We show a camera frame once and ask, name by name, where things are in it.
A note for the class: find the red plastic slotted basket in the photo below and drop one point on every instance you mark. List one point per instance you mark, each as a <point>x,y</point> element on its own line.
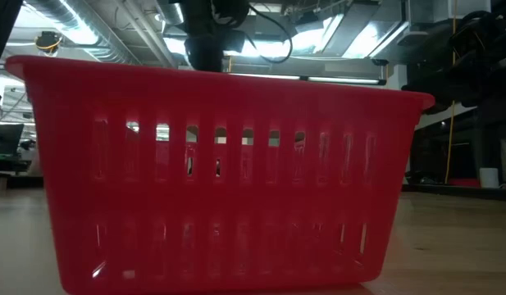
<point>236,205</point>

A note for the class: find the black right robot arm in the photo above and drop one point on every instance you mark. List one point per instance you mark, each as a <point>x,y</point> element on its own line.
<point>486,53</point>

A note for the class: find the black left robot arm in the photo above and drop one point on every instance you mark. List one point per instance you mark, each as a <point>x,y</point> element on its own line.
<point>2,24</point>

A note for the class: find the dark background equipment rack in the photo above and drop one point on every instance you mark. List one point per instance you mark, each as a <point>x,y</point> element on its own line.
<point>482,147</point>

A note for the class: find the red background object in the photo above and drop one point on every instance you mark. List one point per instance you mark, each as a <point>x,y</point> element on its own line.
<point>463,182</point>

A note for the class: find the white paper roll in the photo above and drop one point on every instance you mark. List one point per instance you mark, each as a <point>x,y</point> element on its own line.
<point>489,178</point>

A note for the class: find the long ceiling light fixture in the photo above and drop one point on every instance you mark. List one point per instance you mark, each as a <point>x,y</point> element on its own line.
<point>338,80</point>

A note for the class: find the dark computer monitor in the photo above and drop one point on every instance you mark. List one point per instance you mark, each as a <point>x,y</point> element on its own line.
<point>6,141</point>

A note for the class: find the background work desk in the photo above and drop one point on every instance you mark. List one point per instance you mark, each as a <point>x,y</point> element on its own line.
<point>10,168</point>

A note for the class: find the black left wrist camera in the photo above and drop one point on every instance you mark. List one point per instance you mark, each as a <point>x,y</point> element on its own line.
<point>235,41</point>

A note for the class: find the silver round ventilation duct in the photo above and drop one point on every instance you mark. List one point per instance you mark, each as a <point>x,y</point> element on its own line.
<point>113,33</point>

